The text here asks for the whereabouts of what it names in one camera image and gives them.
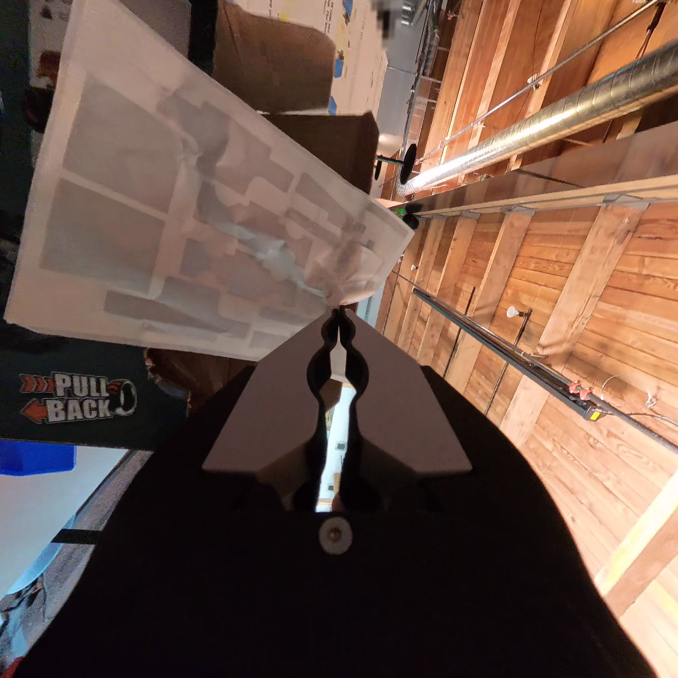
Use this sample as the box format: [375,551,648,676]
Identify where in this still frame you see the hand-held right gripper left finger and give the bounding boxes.
[202,309,338,513]

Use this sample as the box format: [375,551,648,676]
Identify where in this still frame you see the black cardboard toy box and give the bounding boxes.
[0,0,380,452]

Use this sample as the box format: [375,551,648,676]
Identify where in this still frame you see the thin metal conduit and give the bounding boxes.
[416,0,665,162]

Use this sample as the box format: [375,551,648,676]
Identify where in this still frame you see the silver ventilation duct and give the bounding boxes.
[396,38,678,198]

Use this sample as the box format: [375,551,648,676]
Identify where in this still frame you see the black ceiling rail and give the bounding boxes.
[412,287,678,453]

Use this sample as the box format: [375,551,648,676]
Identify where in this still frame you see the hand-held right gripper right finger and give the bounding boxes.
[339,306,473,513]

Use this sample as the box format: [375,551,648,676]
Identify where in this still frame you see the blue plastic bin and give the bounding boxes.
[0,440,78,477]

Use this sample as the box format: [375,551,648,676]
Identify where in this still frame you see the white sticker sheet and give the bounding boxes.
[4,0,415,362]

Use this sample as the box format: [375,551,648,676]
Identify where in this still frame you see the black round lamp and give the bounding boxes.
[372,142,419,186]

